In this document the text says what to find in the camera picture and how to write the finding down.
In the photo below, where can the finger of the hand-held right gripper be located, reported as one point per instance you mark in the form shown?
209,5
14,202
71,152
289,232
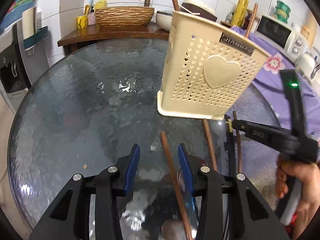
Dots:
260,133

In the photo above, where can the white microwave oven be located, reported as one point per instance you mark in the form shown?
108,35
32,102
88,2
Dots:
275,33

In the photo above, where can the woven pattern basin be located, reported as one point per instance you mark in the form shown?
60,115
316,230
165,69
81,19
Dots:
125,17

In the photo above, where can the white cup dispenser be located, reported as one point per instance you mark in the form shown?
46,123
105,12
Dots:
28,25

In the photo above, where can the wooden cabinet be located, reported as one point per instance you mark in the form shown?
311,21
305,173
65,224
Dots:
100,36

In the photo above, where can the small patterned pump bottle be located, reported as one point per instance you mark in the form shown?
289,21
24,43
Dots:
91,18

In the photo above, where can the green jar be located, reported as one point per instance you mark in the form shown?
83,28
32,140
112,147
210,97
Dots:
282,8

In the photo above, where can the person's right hand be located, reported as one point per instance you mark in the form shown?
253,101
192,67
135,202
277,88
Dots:
308,182

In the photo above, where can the yellow soap bottle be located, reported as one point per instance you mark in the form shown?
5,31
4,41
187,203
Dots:
101,3

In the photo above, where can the black chopstick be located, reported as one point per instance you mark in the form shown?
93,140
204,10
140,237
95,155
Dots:
234,147
230,145

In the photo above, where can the white and brown rice cooker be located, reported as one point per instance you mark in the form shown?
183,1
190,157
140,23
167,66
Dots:
200,8

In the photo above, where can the yellow roll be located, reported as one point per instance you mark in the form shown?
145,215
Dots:
240,11

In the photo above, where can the white pot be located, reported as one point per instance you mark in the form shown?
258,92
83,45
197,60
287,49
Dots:
163,21

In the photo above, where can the beige perforated utensil holder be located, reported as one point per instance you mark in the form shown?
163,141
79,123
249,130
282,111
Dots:
200,62

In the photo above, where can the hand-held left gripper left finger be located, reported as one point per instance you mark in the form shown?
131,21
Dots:
132,170

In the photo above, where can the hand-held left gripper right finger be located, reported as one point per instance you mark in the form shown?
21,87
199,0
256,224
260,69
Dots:
185,172

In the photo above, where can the purple floral cloth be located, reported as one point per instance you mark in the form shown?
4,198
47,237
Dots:
270,87

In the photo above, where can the white kettle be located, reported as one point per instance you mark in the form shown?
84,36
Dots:
306,65

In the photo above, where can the blue water jug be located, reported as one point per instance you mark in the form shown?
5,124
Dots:
17,10

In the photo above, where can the water dispenser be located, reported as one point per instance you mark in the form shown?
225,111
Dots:
12,62

